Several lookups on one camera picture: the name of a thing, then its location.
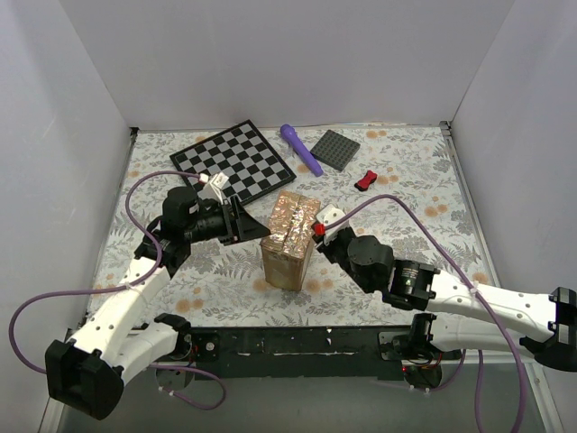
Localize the dark grey studded plate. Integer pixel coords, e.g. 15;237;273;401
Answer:
310;130;361;171

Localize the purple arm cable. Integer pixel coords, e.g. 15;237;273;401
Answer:
334;194;533;432
9;170;226;411

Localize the red black utility knife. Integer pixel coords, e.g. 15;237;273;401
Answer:
354;170;378;192

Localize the black white checkerboard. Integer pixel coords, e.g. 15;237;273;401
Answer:
170;120;296;205

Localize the purple cylindrical handle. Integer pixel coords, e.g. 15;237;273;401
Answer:
279;124;324;177

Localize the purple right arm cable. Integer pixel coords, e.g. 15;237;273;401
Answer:
334;194;533;432

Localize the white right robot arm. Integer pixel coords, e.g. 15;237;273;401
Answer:
314;227;576;373

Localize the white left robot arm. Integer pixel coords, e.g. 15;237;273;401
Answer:
45;187;270;419

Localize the brown taped cardboard box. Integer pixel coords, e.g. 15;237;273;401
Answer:
261;190;321;291

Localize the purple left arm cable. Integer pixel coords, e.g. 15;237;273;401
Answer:
9;170;226;411

